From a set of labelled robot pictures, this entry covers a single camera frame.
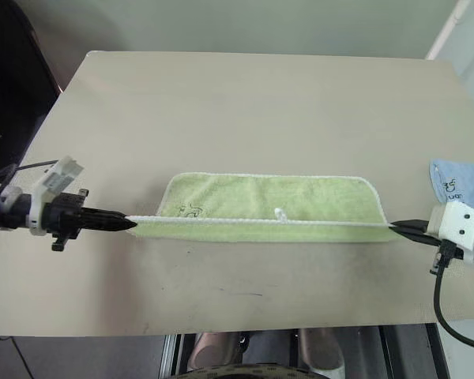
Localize blue terry towel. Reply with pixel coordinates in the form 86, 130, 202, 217
429, 158, 474, 216

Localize white frame panel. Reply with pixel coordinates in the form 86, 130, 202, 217
425, 0, 474, 61

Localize brown rounded shape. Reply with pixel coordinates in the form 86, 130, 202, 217
295, 327, 344, 372
189, 332, 244, 372

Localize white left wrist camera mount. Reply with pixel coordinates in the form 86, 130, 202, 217
28, 156, 87, 238

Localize dark patterned rounded shape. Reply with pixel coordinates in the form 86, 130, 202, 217
185, 362, 340, 379

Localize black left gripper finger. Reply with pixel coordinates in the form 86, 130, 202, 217
81, 208, 126, 221
81, 217, 138, 235

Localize thin black floor cable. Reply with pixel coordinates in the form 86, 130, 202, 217
0, 334, 37, 379

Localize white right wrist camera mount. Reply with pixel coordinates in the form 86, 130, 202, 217
425, 201, 474, 262

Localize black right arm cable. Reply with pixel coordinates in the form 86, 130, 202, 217
433, 270, 474, 351

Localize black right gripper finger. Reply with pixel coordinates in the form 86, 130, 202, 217
389, 218, 429, 231
393, 228, 440, 249

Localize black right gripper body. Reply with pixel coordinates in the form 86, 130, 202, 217
429, 239, 456, 276

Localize aluminium table frame rail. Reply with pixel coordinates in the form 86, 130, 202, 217
160, 334, 183, 379
378, 322, 452, 379

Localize green terry towel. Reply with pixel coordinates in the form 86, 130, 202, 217
128, 171, 398, 242

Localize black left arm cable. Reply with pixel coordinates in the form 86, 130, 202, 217
0, 159, 61, 186

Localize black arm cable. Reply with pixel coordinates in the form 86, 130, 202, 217
433, 270, 474, 351
0, 159, 61, 186

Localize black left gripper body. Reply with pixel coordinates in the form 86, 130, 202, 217
42, 189, 90, 252

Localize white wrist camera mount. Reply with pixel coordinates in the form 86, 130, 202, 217
28, 156, 87, 238
425, 201, 474, 262

